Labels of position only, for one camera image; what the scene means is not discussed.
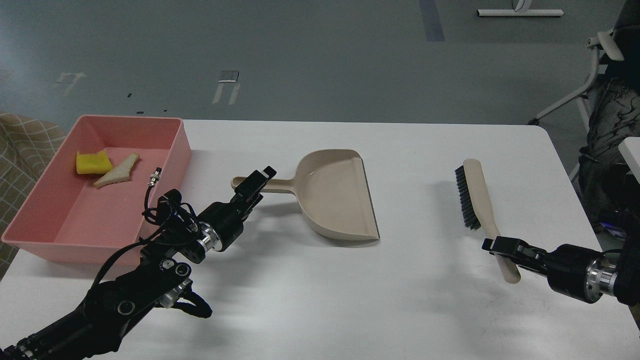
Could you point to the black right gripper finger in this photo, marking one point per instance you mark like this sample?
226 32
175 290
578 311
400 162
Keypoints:
528 263
515 249

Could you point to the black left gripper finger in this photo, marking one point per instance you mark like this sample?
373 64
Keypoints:
247 208
248 189

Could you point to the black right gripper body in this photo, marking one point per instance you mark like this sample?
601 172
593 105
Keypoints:
575 272

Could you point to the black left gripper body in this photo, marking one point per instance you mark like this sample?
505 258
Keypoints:
222 224

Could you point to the beige hand brush black bristles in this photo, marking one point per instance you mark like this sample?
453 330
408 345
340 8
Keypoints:
478 213

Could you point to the beige plastic dustpan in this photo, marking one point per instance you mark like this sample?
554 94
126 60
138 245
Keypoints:
331 189

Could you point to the white bread slice piece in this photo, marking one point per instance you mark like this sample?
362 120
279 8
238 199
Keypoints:
120 173

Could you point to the yellow sponge piece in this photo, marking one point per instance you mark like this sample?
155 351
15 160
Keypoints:
93 163

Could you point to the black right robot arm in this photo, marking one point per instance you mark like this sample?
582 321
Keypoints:
622 278

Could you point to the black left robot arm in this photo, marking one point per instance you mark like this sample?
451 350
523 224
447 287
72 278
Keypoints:
155 272

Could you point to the pink plastic bin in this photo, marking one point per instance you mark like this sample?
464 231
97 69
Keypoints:
66 219

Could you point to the person in teal sweater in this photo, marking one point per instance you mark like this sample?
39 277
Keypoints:
602 168

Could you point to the beige checkered cloth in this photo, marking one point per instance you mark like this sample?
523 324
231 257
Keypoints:
27 146

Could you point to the white desk base bar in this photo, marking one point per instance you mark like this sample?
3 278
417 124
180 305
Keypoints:
521 13

